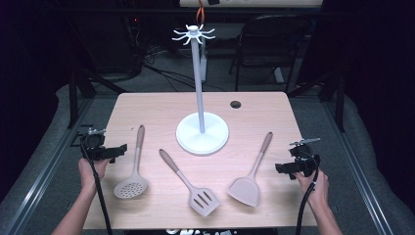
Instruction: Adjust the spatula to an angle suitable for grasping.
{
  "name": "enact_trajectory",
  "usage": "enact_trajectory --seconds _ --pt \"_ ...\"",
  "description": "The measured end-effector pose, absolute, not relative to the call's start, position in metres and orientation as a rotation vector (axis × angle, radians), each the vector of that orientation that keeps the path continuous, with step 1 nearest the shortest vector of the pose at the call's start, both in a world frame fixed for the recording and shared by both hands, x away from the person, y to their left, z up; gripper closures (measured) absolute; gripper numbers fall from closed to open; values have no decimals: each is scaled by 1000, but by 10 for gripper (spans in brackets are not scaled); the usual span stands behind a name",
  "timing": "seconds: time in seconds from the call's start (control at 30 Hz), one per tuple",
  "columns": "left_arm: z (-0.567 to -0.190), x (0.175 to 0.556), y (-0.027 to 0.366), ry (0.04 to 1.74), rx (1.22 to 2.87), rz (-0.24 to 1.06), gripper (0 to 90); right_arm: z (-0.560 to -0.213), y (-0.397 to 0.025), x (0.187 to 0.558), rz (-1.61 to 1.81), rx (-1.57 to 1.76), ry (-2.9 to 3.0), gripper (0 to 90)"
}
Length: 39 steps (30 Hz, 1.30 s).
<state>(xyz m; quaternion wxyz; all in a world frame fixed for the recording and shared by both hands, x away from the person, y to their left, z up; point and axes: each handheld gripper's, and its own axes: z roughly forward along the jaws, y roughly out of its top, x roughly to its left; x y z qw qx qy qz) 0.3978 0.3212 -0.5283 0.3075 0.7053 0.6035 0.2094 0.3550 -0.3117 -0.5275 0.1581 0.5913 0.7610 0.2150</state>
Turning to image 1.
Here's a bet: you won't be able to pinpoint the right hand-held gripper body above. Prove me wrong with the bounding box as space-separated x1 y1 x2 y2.
288 137 321 179

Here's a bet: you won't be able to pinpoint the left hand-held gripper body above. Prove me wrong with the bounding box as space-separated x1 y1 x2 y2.
78 127 110 162

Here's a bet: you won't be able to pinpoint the beige solid spatula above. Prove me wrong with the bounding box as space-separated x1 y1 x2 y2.
227 131 274 208

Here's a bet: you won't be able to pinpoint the white utensil stand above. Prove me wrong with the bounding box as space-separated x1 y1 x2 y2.
171 23 230 157

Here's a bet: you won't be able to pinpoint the beige slotted spatula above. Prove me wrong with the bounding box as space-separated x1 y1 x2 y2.
159 148 221 217

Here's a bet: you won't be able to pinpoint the person's left hand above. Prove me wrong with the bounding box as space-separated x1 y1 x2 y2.
77 157 111 194

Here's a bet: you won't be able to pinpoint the person's right hand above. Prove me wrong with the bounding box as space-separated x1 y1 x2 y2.
293 168 330 210

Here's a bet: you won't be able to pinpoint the beige perforated skimmer spoon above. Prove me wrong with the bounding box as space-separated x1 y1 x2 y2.
113 124 149 200

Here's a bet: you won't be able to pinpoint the small white parts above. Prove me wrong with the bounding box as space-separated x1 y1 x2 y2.
165 228 243 235

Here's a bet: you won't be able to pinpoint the black folding chair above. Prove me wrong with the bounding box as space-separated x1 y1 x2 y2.
228 14 312 94

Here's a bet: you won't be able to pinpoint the beige background table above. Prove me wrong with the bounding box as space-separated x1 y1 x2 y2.
179 0 324 8

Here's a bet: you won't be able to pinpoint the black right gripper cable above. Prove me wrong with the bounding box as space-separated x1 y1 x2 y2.
295 156 321 235

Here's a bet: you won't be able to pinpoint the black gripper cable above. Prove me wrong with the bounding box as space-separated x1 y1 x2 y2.
80 141 114 235
295 156 321 235

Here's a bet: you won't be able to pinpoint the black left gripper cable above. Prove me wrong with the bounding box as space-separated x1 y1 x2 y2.
80 141 114 235

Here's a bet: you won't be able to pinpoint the black metal frame stand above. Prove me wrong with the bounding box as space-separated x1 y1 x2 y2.
287 70 346 133
67 65 128 130

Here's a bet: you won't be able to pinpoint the aluminium floor rail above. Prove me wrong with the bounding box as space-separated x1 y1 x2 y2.
321 97 395 235
3 97 94 235

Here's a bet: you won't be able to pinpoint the white table leg post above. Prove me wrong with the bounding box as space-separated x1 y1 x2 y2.
199 38 208 82

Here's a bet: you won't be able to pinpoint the orange strap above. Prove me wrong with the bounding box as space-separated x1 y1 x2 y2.
195 0 206 25

